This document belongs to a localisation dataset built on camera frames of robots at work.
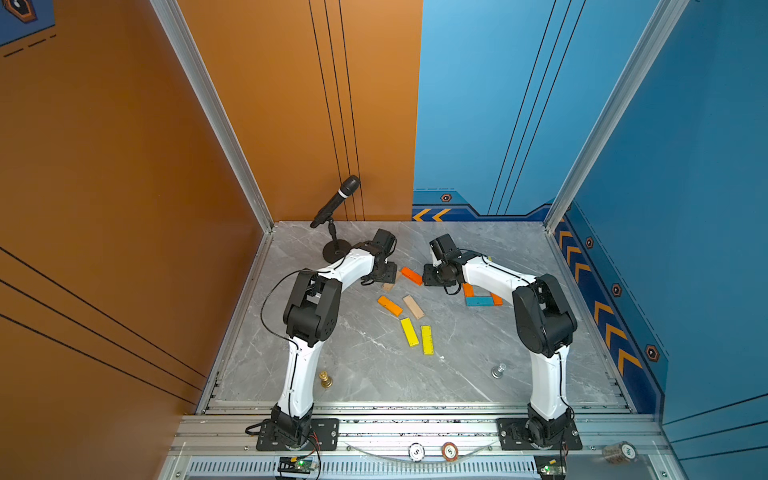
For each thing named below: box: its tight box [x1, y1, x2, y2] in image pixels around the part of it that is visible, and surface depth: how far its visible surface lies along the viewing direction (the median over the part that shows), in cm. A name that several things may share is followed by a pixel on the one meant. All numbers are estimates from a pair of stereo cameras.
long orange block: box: [400, 266, 423, 286], surface depth 107 cm
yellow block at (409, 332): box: [400, 318, 419, 347], surface depth 92 cm
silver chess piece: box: [491, 362, 507, 379], surface depth 83 cm
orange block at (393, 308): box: [377, 295, 403, 317], surface depth 98 cm
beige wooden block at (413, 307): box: [402, 294, 425, 320], surface depth 98 cm
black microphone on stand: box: [310, 175, 360, 263], surface depth 96 cm
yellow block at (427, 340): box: [421, 325, 434, 355], surface depth 90 cm
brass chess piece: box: [319, 370, 333, 389], surface depth 82 cm
